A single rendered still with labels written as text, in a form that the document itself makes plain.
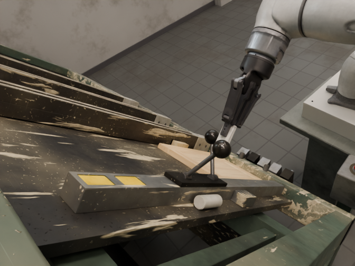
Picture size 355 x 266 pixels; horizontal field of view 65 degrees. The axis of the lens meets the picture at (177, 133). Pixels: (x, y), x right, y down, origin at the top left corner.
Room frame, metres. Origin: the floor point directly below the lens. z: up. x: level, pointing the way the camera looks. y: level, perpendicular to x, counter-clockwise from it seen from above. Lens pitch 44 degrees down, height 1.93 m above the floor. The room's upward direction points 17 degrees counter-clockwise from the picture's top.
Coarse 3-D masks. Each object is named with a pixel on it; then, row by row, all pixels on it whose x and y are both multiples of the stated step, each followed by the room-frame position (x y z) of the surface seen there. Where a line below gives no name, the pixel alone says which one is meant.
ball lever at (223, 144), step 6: (216, 144) 0.36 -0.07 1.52; (222, 144) 0.36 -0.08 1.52; (228, 144) 0.36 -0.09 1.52; (216, 150) 0.35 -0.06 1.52; (222, 150) 0.35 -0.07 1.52; (228, 150) 0.34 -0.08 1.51; (210, 156) 0.36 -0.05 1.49; (216, 156) 0.35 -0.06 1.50; (222, 156) 0.34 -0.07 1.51; (204, 162) 0.36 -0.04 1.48; (192, 168) 0.36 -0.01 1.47; (198, 168) 0.36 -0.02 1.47; (180, 174) 0.36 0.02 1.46; (186, 174) 0.36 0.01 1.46
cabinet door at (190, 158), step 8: (160, 144) 0.72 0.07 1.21; (168, 152) 0.68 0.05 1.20; (176, 152) 0.67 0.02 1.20; (184, 152) 0.71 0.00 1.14; (192, 152) 0.75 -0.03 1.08; (200, 152) 0.79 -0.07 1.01; (208, 152) 0.85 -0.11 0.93; (184, 160) 0.61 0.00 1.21; (192, 160) 0.62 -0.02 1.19; (200, 160) 0.66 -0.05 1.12; (216, 160) 0.74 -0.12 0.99; (224, 160) 0.78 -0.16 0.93; (200, 168) 0.56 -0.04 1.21; (208, 168) 0.58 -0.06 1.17; (216, 168) 0.62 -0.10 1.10; (224, 168) 0.65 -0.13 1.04; (232, 168) 0.69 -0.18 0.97; (240, 168) 0.73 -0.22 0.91; (224, 176) 0.54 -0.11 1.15; (232, 176) 0.58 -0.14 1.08; (240, 176) 0.61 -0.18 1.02; (248, 176) 0.64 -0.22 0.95
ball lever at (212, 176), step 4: (208, 132) 0.49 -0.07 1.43; (212, 132) 0.48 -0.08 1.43; (216, 132) 0.48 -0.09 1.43; (204, 136) 0.49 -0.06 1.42; (208, 136) 0.48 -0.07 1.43; (212, 136) 0.47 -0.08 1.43; (216, 136) 0.47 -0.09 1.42; (208, 140) 0.47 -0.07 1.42; (212, 140) 0.47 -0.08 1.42; (212, 144) 0.47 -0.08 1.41; (212, 160) 0.44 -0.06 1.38; (212, 164) 0.43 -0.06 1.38; (212, 168) 0.42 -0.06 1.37; (212, 172) 0.41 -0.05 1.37; (208, 176) 0.41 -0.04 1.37; (212, 176) 0.40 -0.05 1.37; (216, 176) 0.40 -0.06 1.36
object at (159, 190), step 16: (112, 176) 0.30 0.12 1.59; (128, 176) 0.32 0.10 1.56; (144, 176) 0.34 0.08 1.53; (160, 176) 0.35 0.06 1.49; (64, 192) 0.27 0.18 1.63; (80, 192) 0.25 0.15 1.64; (96, 192) 0.25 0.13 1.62; (112, 192) 0.26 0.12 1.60; (128, 192) 0.27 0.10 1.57; (144, 192) 0.29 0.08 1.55; (160, 192) 0.30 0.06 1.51; (176, 192) 0.32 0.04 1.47; (192, 192) 0.34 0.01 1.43; (208, 192) 0.36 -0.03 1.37; (224, 192) 0.39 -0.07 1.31; (256, 192) 0.47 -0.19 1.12; (272, 192) 0.52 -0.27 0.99; (80, 208) 0.23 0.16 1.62; (96, 208) 0.24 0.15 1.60; (112, 208) 0.25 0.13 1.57; (128, 208) 0.27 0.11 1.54
